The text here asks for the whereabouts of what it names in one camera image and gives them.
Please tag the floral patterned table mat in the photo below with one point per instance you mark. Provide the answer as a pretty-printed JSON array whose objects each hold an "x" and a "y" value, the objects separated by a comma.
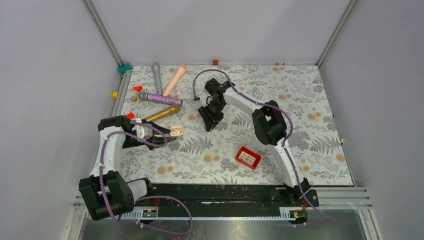
[{"x": 196, "y": 158}]

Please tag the beige toy microphone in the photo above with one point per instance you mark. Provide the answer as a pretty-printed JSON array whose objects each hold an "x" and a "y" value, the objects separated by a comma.
[{"x": 180, "y": 71}]

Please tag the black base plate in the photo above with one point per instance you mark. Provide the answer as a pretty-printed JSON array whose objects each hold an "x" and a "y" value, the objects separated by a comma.
[{"x": 226, "y": 200}]

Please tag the teal plastic piece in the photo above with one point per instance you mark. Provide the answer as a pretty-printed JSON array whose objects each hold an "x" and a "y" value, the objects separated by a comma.
[{"x": 124, "y": 68}]

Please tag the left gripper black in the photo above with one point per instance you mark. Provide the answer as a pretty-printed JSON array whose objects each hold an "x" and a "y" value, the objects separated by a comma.
[{"x": 157, "y": 138}]

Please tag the red triangular block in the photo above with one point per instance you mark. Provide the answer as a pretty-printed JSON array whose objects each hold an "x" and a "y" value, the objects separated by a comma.
[{"x": 138, "y": 88}]

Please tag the red block on mat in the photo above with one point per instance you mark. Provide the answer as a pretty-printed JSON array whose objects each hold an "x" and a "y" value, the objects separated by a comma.
[{"x": 130, "y": 115}]

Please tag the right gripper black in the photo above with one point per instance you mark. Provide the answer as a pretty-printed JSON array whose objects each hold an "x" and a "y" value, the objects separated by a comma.
[{"x": 210, "y": 123}]

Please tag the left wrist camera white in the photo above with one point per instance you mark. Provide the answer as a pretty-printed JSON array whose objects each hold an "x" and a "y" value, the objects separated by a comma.
[{"x": 142, "y": 131}]

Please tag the purple glitter toy microphone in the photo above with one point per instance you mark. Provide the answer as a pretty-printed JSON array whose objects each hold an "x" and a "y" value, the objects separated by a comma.
[{"x": 160, "y": 99}]

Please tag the grey toy microphone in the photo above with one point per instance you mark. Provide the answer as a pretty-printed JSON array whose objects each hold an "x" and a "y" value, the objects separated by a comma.
[{"x": 156, "y": 69}]

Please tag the red plastic tray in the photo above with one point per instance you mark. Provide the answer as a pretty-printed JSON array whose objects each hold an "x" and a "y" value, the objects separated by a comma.
[{"x": 248, "y": 157}]

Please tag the gold toy microphone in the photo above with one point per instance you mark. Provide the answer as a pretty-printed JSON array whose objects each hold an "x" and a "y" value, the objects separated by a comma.
[{"x": 171, "y": 110}]

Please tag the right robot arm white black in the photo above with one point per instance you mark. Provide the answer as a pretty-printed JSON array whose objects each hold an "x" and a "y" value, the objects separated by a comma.
[{"x": 270, "y": 130}]

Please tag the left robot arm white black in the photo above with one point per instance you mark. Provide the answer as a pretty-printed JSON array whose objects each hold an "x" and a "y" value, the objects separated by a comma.
[{"x": 105, "y": 192}]

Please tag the tan wooden block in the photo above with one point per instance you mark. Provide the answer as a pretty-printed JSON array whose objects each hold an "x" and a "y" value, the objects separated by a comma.
[{"x": 134, "y": 98}]

